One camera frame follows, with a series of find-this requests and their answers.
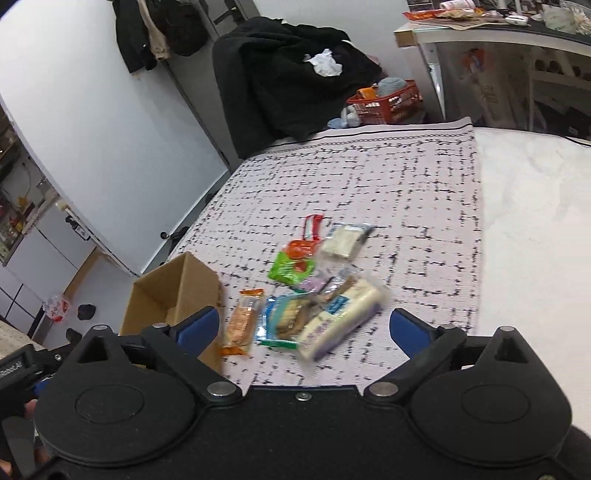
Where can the red and white candy packet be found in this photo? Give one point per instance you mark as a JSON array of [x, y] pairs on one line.
[[311, 226]]

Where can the beige hanging cloth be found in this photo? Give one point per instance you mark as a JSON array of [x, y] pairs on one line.
[[157, 37]]

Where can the large white bread packet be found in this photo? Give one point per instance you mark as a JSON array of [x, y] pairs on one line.
[[341, 314]]

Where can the blue and grey plush toy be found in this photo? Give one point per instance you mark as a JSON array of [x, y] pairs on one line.
[[346, 117]]

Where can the black coat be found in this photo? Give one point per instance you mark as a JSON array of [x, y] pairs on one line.
[[277, 92]]

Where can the white cabinet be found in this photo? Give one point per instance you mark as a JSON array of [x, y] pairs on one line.
[[41, 263]]

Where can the red and white plastic bag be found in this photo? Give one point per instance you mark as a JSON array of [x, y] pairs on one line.
[[57, 308]]

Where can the hanging black jacket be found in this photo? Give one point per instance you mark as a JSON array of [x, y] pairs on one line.
[[184, 27]]

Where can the white crumpled cloth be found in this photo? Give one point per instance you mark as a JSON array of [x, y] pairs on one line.
[[325, 63]]

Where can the blue cookie packet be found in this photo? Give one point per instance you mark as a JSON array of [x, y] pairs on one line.
[[281, 323]]

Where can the black slipper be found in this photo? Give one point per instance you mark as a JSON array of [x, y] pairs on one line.
[[74, 335], [86, 312]]

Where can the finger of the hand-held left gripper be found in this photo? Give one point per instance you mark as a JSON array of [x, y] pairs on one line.
[[41, 384]]

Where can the red plastic basket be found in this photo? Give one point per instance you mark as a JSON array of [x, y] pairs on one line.
[[392, 108]]

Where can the orange snack packet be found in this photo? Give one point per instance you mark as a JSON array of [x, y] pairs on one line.
[[302, 249]]

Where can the brown cardboard box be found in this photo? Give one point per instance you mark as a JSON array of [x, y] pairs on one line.
[[173, 288]]

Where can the black-patterned white blanket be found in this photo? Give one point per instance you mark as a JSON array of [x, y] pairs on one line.
[[369, 184]]

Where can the pink snack packet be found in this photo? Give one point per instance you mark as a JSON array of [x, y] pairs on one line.
[[318, 282]]

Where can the clear sandwich packet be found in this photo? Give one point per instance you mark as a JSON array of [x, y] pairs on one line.
[[344, 240]]

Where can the white desk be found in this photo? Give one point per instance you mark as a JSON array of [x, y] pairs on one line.
[[485, 39]]

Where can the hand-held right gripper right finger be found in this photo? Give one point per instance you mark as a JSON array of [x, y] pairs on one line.
[[408, 330]]

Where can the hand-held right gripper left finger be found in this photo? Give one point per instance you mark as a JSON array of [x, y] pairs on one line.
[[199, 326]]

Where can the white mattress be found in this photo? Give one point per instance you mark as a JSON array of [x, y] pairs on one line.
[[531, 230]]

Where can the orange bread packet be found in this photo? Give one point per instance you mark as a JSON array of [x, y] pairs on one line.
[[241, 323]]

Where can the green snack packet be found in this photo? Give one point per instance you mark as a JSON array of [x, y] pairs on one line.
[[288, 270]]

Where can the red flat packet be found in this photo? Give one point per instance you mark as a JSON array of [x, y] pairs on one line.
[[422, 16]]

